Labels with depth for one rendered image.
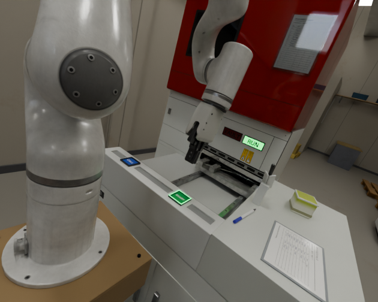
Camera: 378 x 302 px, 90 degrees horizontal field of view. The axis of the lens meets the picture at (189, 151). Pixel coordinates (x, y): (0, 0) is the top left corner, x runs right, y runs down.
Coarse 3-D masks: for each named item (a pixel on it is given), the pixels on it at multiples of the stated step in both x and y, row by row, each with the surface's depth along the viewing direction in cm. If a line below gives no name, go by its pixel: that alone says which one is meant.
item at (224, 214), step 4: (240, 196) 96; (236, 200) 91; (240, 200) 92; (232, 204) 87; (236, 204) 89; (228, 208) 83; (232, 208) 84; (224, 212) 80; (228, 212) 81; (224, 216) 79
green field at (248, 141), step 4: (244, 140) 105; (248, 140) 103; (252, 140) 102; (256, 140) 101; (248, 144) 104; (252, 144) 103; (256, 144) 101; (260, 144) 100; (256, 148) 101; (260, 148) 100
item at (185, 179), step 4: (196, 172) 108; (200, 172) 109; (184, 176) 99; (188, 176) 100; (192, 176) 102; (196, 176) 106; (176, 180) 93; (180, 180) 94; (184, 180) 97; (188, 180) 101; (176, 184) 92; (180, 184) 95
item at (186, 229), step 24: (120, 168) 70; (144, 168) 72; (120, 192) 72; (144, 192) 64; (168, 192) 63; (144, 216) 65; (168, 216) 58; (192, 216) 55; (216, 216) 58; (168, 240) 60; (192, 240) 54; (192, 264) 55
